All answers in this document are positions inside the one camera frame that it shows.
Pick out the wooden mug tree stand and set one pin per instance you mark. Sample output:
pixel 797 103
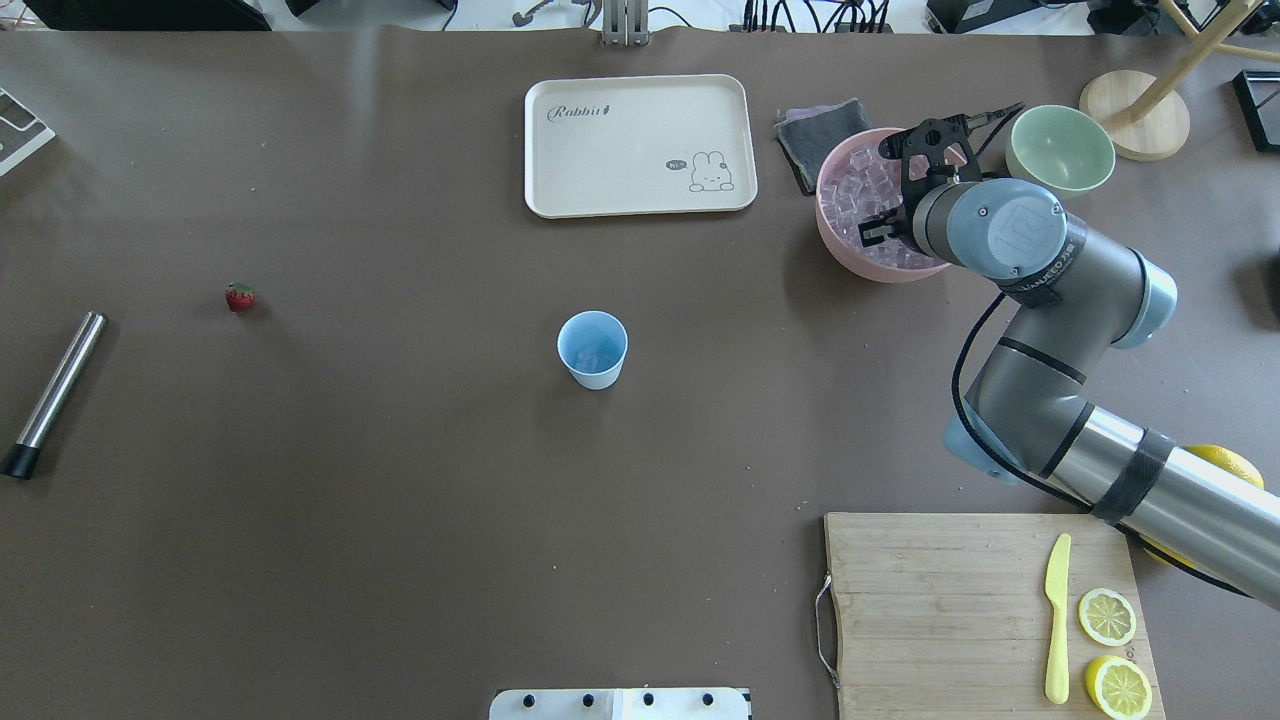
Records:
pixel 1143 115

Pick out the green bowl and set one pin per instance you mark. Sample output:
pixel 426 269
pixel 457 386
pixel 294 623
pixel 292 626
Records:
pixel 1060 149

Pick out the yellow plastic knife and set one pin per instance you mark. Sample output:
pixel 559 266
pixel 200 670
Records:
pixel 1056 584

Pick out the pink bowl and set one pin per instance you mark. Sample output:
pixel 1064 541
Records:
pixel 850 220

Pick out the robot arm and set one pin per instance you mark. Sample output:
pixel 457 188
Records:
pixel 1078 293

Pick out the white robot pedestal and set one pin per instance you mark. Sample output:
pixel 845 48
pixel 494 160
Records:
pixel 623 703

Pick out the steel muddler black tip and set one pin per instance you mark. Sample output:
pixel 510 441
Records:
pixel 21 459

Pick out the red strawberry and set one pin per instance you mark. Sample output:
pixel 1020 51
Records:
pixel 240 297

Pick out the lemon slice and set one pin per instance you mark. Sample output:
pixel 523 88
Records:
pixel 1107 617

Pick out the grey folded cloth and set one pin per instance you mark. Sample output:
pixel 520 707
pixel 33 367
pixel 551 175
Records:
pixel 808 135

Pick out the lemon half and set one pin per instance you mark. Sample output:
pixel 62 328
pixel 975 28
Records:
pixel 1119 688

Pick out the light blue cup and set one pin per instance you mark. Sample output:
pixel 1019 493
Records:
pixel 593 346

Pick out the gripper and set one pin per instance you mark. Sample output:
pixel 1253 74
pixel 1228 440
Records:
pixel 903 216

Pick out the cream rabbit tray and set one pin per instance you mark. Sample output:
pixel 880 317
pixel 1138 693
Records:
pixel 616 146

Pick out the clear ice cubes pile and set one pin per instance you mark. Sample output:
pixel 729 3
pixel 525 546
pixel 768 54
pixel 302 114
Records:
pixel 860 195

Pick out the whole lemon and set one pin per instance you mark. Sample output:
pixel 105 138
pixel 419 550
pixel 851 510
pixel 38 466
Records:
pixel 1228 460

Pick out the wooden cutting board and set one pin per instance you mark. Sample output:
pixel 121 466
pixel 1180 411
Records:
pixel 942 615

